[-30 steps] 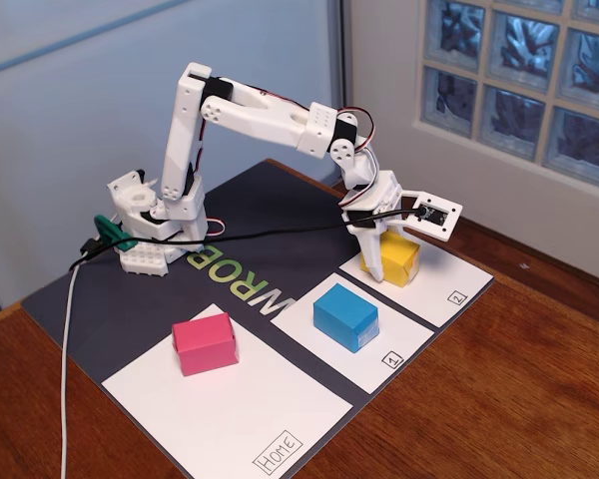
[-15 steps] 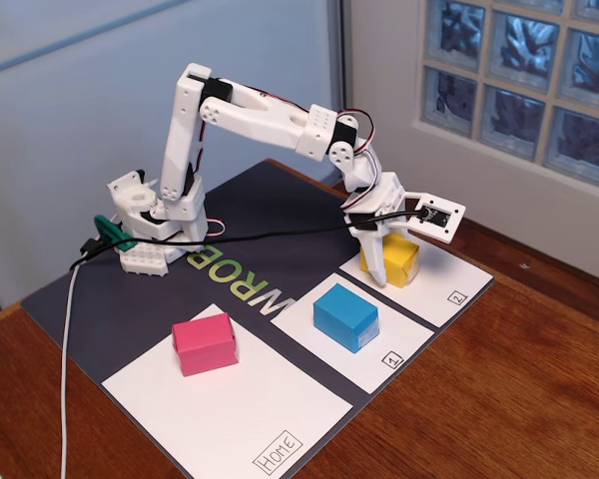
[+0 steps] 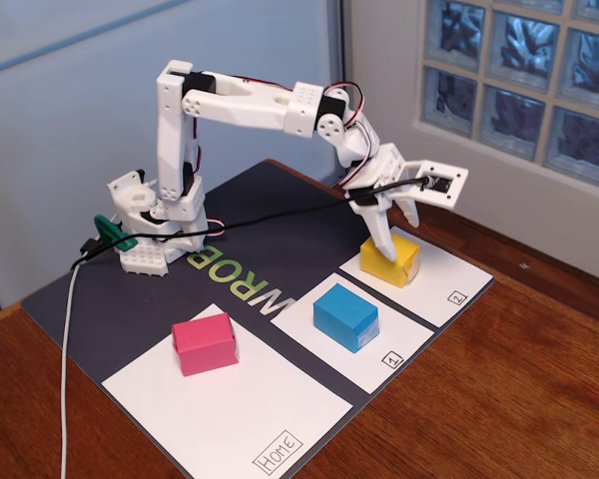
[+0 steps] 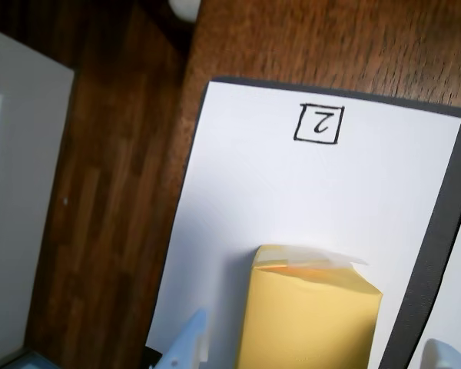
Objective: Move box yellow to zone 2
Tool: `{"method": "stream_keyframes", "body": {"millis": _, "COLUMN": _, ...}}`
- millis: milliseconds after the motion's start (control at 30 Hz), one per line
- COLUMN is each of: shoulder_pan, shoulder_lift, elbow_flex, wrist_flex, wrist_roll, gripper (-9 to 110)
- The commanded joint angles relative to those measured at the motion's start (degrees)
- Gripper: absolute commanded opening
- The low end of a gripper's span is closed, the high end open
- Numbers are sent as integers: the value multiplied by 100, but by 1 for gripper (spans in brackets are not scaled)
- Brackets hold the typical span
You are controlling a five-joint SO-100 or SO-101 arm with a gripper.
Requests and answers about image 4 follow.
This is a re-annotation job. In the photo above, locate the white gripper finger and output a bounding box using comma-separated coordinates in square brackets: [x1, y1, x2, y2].
[149, 307, 209, 369]
[422, 337, 461, 369]

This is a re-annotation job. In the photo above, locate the yellow paper box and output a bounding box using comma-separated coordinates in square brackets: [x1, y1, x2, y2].
[234, 244, 384, 369]

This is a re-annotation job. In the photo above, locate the dark grey mat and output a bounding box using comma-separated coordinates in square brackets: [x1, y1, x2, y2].
[144, 75, 461, 369]

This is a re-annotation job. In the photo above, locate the white paper marked 2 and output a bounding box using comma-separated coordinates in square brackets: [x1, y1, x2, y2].
[145, 81, 461, 369]

